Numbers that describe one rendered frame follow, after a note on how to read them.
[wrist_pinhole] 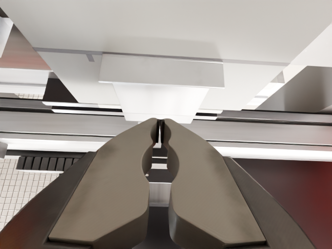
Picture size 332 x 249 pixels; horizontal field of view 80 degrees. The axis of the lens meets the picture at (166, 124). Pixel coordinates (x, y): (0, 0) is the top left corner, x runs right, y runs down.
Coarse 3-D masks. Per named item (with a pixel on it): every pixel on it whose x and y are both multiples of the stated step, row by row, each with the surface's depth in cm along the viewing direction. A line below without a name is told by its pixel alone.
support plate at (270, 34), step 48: (0, 0) 10; (48, 0) 10; (96, 0) 10; (144, 0) 10; (192, 0) 10; (240, 0) 10; (288, 0) 10; (96, 48) 13; (144, 48) 13; (192, 48) 13; (240, 48) 13; (288, 48) 13; (96, 96) 20; (240, 96) 19
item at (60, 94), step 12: (48, 84) 22; (60, 84) 23; (48, 96) 22; (60, 96) 22; (72, 96) 22; (60, 108) 24; (72, 108) 24; (84, 108) 24; (96, 108) 24; (108, 108) 24
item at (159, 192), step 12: (156, 192) 21; (168, 192) 21; (156, 204) 20; (168, 204) 20; (156, 216) 19; (156, 228) 19; (168, 228) 19; (144, 240) 18; (156, 240) 18; (168, 240) 19
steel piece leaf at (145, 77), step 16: (112, 64) 14; (128, 64) 14; (144, 64) 14; (160, 64) 14; (176, 64) 14; (192, 64) 14; (208, 64) 14; (112, 80) 13; (128, 80) 13; (144, 80) 13; (160, 80) 13; (176, 80) 14; (192, 80) 14; (208, 80) 14; (128, 96) 20; (144, 96) 19; (160, 96) 19; (176, 96) 19; (192, 96) 19; (128, 112) 23; (144, 112) 23; (160, 112) 23; (176, 112) 23; (192, 112) 23
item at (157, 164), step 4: (160, 136) 32; (160, 140) 34; (156, 144) 37; (160, 144) 37; (156, 148) 40; (160, 148) 40; (164, 148) 40; (156, 152) 40; (160, 152) 40; (164, 152) 40; (152, 156) 40; (156, 156) 40; (160, 156) 40; (164, 156) 40; (152, 160) 40; (156, 160) 41; (160, 160) 41; (164, 160) 41; (152, 164) 41; (156, 164) 41; (160, 164) 41; (164, 164) 41; (160, 168) 47; (164, 168) 47
